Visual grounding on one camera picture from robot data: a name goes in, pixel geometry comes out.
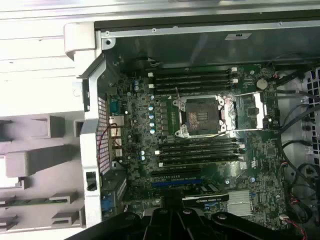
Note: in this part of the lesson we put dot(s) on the black RAM slot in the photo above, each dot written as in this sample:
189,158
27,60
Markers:
192,70
197,162
192,82
197,142
192,89
197,149
192,76
197,155

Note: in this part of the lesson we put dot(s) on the silver metal drive cage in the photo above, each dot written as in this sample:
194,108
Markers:
312,100

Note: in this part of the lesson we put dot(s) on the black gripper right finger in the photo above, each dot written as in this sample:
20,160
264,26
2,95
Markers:
200,225

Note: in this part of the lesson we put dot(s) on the round coin battery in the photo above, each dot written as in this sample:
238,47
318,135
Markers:
261,84

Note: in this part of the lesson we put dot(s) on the blue expansion slot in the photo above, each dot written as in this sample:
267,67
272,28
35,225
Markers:
175,186

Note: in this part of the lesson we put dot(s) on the black expansion slot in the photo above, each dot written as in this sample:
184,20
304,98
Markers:
175,173

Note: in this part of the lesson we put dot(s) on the white corner stop block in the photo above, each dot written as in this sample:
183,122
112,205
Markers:
80,37

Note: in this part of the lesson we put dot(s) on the silver finned chipset heatsink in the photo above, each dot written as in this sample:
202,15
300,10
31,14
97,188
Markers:
240,202

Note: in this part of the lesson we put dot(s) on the CPU socket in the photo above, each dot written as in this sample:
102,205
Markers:
200,117

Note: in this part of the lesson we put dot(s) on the white case label sticker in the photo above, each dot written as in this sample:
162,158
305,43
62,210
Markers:
237,36

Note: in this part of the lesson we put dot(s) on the grey parts rack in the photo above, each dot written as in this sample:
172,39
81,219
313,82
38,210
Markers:
37,157

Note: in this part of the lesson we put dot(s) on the black and silver PC case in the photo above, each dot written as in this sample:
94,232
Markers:
175,47

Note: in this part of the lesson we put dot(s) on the green motherboard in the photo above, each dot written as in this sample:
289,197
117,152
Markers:
140,105

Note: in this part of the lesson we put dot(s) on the metal socket cover frame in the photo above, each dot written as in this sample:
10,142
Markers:
259,112

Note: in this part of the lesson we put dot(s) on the black graphics card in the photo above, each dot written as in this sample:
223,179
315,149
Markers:
207,198

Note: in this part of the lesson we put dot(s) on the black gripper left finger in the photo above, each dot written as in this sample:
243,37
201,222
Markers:
150,225

